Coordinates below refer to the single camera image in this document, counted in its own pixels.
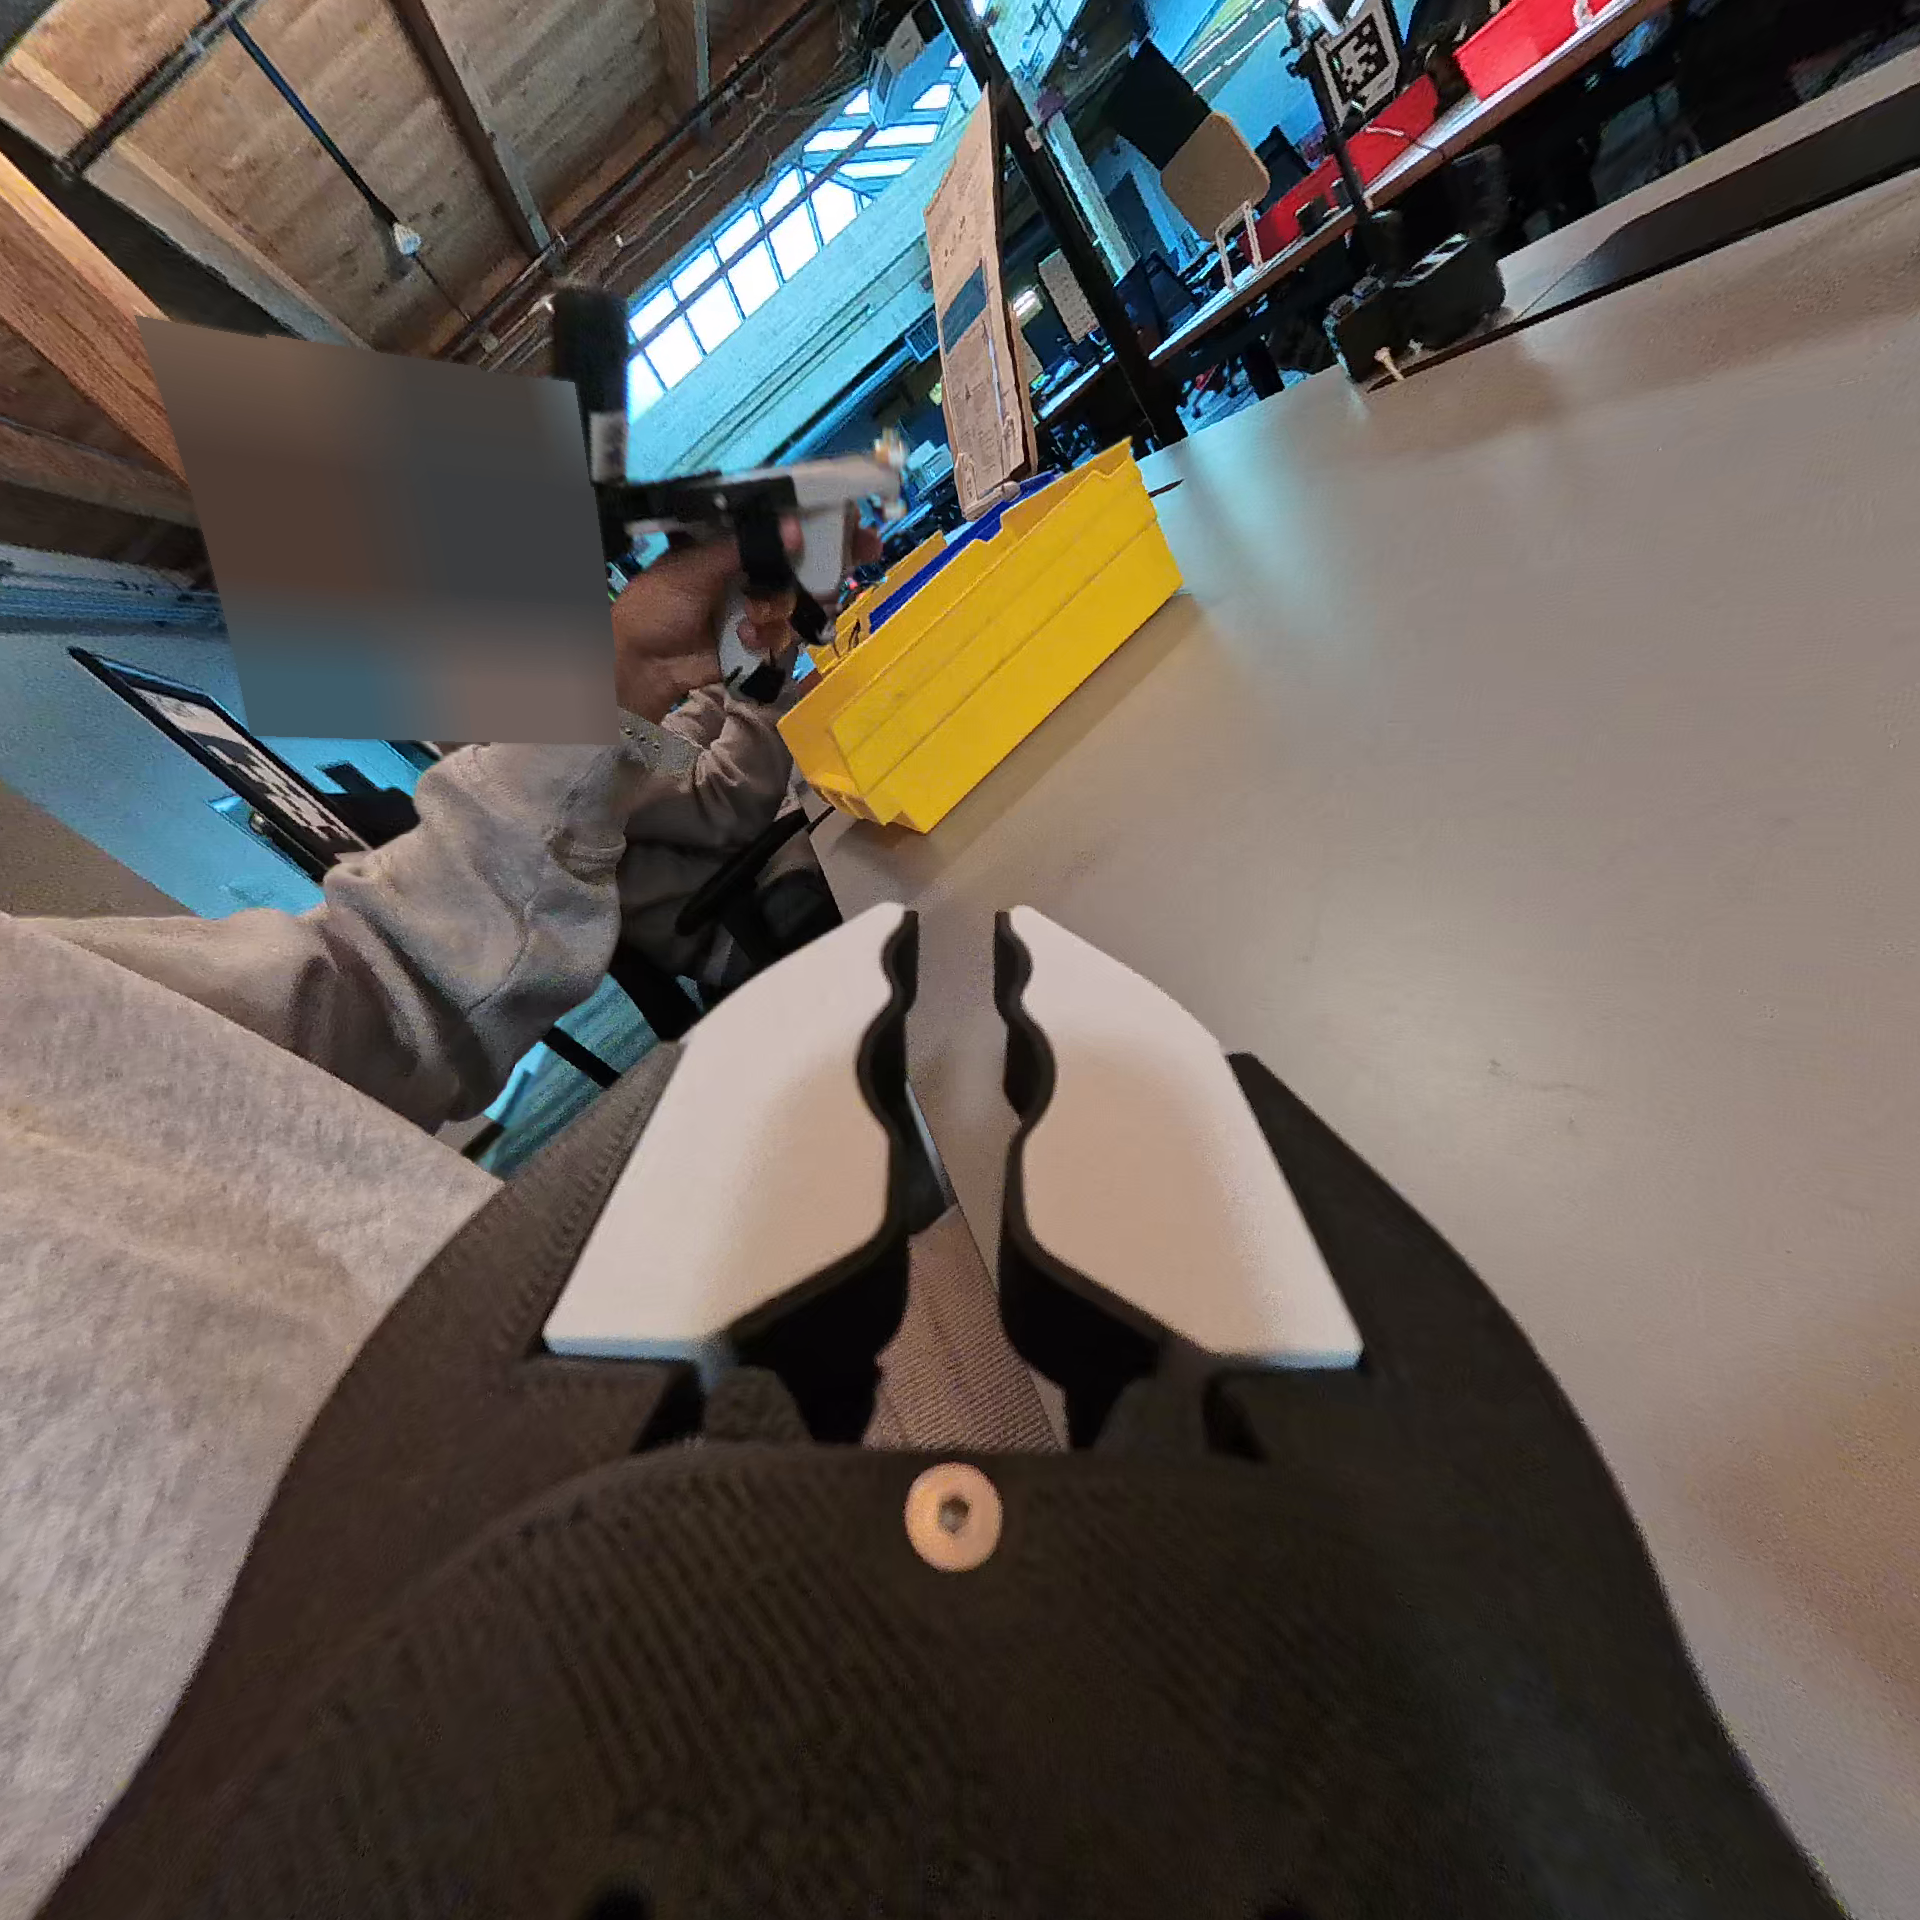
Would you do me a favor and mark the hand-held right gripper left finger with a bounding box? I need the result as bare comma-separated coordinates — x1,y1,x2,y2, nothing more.
543,902,950,1450

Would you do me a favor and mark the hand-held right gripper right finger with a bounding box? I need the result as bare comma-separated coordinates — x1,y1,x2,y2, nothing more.
991,902,1366,1451

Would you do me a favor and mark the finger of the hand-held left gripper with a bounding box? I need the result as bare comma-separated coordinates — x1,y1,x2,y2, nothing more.
721,454,902,521

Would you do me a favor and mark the grey desk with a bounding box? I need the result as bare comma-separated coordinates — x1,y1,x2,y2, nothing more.
803,66,1920,1920

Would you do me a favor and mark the black desk strip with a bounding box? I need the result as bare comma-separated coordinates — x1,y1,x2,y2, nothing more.
1500,135,1920,337

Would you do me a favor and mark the person's left hand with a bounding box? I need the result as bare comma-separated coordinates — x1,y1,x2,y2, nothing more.
613,547,759,725

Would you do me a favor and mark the blue plastic bin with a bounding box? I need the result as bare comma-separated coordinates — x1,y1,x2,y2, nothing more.
867,486,1059,625

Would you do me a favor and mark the cardboard instruction board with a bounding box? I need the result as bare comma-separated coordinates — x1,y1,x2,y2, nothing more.
918,82,1052,511

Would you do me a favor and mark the black office chair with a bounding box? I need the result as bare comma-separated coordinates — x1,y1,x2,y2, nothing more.
463,810,846,1164

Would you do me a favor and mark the yellow plastic bin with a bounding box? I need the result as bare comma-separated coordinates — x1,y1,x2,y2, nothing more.
778,438,1186,834

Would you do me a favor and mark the black steel column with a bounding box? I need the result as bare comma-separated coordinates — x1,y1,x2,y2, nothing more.
932,0,1190,447

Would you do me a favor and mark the beige board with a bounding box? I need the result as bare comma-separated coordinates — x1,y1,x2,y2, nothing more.
1158,113,1270,227

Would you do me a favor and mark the black framed tag poster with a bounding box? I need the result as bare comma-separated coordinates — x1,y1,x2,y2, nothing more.
67,645,378,886

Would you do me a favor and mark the person's grey sweatshirt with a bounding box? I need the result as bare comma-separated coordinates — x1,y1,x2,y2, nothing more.
0,900,662,1920

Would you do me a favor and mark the red plastic bin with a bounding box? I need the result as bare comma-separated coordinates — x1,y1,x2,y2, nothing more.
1253,76,1444,260
1451,0,1644,99

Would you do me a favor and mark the tag marker on black pole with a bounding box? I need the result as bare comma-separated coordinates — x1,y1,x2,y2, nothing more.
1305,0,1413,302

